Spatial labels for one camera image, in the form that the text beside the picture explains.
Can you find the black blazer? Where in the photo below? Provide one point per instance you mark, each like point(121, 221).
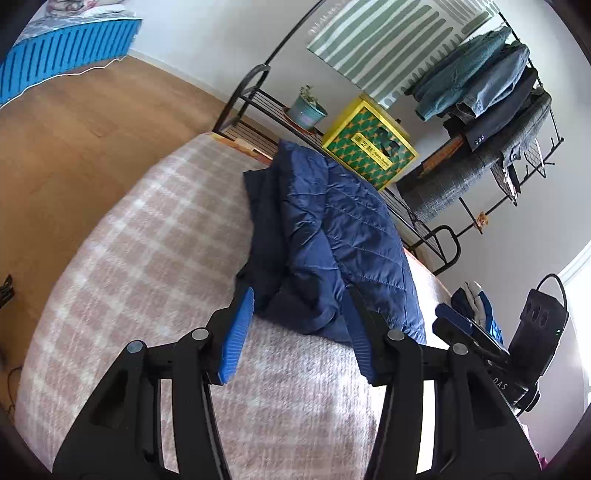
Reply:
point(498, 120)

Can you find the yellow and green box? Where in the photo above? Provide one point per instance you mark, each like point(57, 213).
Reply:
point(369, 143)

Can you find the white pillow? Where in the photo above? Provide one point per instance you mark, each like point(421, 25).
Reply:
point(108, 8)

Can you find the potted plant in teal pot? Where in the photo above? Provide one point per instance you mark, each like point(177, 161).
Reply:
point(304, 115)

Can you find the blue and white jacket pile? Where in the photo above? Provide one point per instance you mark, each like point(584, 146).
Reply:
point(475, 300)

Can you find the folded floral quilt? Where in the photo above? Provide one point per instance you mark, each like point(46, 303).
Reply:
point(69, 4)

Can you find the black metal clothes rack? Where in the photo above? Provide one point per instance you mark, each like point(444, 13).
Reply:
point(265, 106)

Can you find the blue slatted bed base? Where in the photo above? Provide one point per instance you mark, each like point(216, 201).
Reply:
point(69, 50)

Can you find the teal denim shirt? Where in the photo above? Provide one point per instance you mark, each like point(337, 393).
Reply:
point(452, 78)

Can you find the folded clothes on rack shelf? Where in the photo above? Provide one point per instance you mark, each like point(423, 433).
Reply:
point(510, 177)

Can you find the green striped white cloth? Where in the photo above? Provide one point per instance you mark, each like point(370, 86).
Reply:
point(392, 41)

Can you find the brown hanging garment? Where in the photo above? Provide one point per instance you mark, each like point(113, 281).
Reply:
point(438, 157)

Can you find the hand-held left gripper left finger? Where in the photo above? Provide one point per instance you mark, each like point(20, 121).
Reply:
point(238, 337)

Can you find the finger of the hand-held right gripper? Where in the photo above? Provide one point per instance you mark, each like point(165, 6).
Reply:
point(457, 337)
point(455, 316)

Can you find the small brown teddy bear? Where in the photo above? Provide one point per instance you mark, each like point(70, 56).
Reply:
point(482, 219)

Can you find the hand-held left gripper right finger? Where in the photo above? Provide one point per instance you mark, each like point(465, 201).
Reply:
point(358, 332)

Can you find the blue white patterned bed sheet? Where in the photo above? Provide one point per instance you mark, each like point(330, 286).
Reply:
point(69, 23)

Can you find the navy blue puffer jacket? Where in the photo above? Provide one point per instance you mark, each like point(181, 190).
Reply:
point(332, 221)

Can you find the pink plaid blanket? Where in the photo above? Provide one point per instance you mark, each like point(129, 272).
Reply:
point(138, 277)

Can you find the grey plaid coat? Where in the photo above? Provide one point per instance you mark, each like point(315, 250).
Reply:
point(461, 180)

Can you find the blue denim jacket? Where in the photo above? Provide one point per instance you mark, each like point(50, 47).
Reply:
point(501, 76)

